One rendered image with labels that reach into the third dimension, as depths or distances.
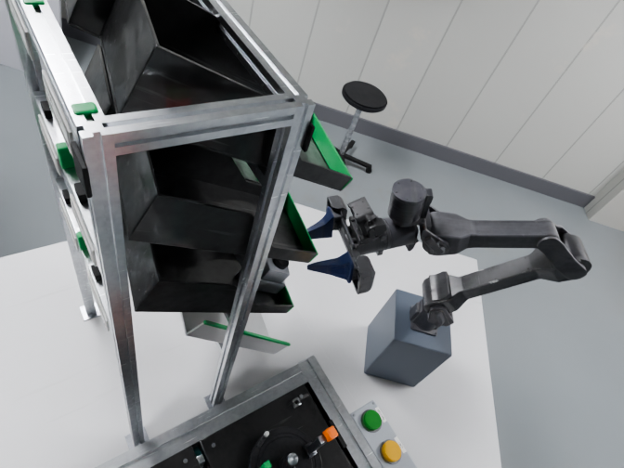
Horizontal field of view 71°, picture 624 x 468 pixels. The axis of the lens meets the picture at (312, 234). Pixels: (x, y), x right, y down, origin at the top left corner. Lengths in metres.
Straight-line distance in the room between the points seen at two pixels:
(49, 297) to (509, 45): 2.80
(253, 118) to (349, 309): 0.94
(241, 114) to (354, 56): 2.78
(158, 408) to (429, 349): 0.61
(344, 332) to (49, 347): 0.70
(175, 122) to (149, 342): 0.83
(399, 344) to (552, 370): 1.85
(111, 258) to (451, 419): 0.99
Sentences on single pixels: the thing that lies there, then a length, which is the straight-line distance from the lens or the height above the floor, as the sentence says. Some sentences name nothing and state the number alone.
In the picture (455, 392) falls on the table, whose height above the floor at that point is 0.86.
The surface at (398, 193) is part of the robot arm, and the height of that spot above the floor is 1.42.
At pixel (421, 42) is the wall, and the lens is 3.08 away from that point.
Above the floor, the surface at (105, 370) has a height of 0.86.
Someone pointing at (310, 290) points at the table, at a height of 0.86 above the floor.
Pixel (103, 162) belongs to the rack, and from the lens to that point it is 0.35.
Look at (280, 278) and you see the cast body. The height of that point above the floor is 1.25.
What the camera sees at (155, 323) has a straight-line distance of 1.14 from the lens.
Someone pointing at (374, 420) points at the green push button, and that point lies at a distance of 1.02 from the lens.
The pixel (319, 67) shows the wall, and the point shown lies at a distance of 3.19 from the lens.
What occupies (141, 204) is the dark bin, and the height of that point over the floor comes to 1.50.
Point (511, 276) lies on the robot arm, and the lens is 0.92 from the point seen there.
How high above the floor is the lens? 1.87
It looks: 48 degrees down
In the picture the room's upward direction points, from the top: 23 degrees clockwise
